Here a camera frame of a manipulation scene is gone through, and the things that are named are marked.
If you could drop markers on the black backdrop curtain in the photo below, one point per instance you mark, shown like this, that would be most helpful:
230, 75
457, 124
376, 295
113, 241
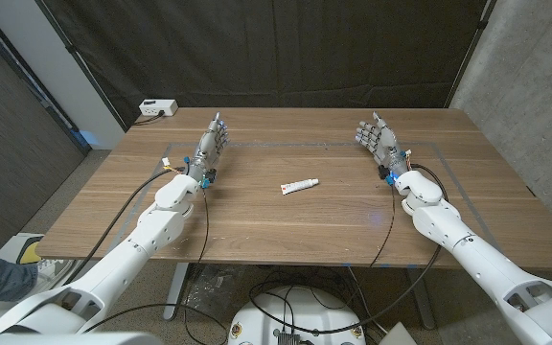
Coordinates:
281, 48

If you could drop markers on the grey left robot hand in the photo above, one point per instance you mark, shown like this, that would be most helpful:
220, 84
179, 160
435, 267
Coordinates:
209, 148

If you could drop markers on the white toothpaste tube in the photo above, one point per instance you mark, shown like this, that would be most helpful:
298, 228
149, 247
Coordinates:
300, 186

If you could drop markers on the clear plastic bag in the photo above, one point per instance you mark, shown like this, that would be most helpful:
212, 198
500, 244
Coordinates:
213, 287

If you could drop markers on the white yellow floor mat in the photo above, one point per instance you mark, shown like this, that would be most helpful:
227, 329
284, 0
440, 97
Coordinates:
29, 251

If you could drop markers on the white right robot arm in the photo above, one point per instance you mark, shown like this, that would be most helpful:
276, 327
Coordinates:
448, 225

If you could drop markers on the grey electronics module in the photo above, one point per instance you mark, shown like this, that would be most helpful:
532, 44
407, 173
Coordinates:
288, 339

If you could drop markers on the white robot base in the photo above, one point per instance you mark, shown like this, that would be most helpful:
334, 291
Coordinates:
300, 316

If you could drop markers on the dark wood panel door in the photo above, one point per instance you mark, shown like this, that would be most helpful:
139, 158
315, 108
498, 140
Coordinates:
7, 167

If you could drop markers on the white panel corner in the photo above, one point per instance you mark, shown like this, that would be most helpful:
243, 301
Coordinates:
398, 336

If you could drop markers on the grey table leg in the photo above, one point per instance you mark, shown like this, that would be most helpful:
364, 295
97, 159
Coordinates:
422, 302
177, 287

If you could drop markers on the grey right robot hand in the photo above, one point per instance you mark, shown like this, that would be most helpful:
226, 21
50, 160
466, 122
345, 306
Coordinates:
384, 141

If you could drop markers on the white power strip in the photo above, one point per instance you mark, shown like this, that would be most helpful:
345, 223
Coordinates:
158, 107

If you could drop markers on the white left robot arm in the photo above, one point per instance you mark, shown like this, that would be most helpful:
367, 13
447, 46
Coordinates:
151, 230

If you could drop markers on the black backdrop stand pole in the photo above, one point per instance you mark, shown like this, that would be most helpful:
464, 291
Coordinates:
71, 49
482, 24

